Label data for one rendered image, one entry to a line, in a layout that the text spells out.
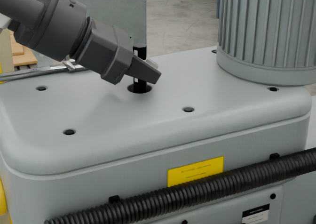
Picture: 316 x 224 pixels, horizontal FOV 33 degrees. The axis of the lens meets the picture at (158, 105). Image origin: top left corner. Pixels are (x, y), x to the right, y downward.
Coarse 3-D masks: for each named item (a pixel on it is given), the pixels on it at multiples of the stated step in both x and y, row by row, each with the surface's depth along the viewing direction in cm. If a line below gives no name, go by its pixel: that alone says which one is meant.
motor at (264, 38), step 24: (240, 0) 81; (264, 0) 78; (288, 0) 77; (312, 0) 77; (240, 24) 82; (264, 24) 79; (288, 24) 78; (312, 24) 78; (240, 48) 84; (264, 48) 81; (288, 48) 80; (312, 48) 81; (240, 72) 84; (264, 72) 82; (288, 72) 81; (312, 72) 82
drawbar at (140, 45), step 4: (136, 44) 79; (140, 44) 79; (144, 44) 79; (136, 48) 78; (140, 48) 78; (144, 48) 78; (140, 52) 78; (144, 52) 78; (140, 56) 78; (144, 56) 79; (140, 80) 80; (136, 84) 81; (140, 84) 80; (144, 84) 81; (136, 88) 81; (140, 88) 81; (144, 88) 81; (136, 92) 81; (140, 92) 81; (144, 92) 81
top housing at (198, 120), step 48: (0, 96) 79; (48, 96) 79; (96, 96) 79; (144, 96) 79; (192, 96) 79; (240, 96) 79; (288, 96) 80; (0, 144) 70; (48, 144) 67; (96, 144) 68; (144, 144) 70; (192, 144) 74; (240, 144) 78; (288, 144) 82; (48, 192) 68; (96, 192) 70; (144, 192) 74; (240, 192) 82
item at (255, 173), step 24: (240, 168) 77; (264, 168) 78; (288, 168) 79; (312, 168) 81; (168, 192) 72; (192, 192) 73; (216, 192) 75; (72, 216) 67; (96, 216) 68; (120, 216) 69; (144, 216) 71
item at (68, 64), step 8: (56, 64) 88; (64, 64) 88; (72, 64) 89; (8, 72) 85; (16, 72) 85; (24, 72) 85; (32, 72) 85; (40, 72) 85; (48, 72) 86; (0, 80) 83
